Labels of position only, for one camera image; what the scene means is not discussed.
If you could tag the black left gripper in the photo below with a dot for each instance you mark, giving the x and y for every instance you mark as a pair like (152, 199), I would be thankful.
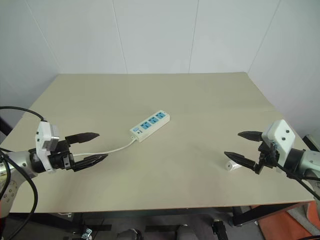
(60, 160)

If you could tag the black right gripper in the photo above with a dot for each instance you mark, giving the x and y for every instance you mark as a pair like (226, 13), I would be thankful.
(267, 156)

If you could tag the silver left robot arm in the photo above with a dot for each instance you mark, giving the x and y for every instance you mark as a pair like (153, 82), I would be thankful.
(17, 160)

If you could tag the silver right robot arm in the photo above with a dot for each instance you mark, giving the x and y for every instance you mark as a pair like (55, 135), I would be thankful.
(308, 161)

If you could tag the white plug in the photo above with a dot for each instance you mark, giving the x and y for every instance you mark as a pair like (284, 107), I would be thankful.
(232, 166)

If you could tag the white power strip blue sockets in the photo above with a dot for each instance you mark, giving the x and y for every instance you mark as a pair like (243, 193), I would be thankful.
(150, 126)

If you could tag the grey box with black edge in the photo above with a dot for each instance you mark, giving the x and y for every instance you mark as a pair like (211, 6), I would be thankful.
(312, 142)

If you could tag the black slanted bar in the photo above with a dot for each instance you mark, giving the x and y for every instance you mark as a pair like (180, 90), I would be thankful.
(5, 125)

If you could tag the orange floor mat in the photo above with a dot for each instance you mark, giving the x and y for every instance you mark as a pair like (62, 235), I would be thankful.
(295, 228)

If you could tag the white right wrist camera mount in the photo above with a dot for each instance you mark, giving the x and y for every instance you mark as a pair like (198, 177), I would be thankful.
(281, 136)

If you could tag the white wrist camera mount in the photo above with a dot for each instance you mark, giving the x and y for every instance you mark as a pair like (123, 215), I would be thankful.
(43, 136)
(281, 136)

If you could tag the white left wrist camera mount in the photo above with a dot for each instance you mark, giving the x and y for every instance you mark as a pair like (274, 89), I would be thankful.
(43, 136)

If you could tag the black metal table frame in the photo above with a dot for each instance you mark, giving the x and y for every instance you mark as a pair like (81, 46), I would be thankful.
(262, 212)

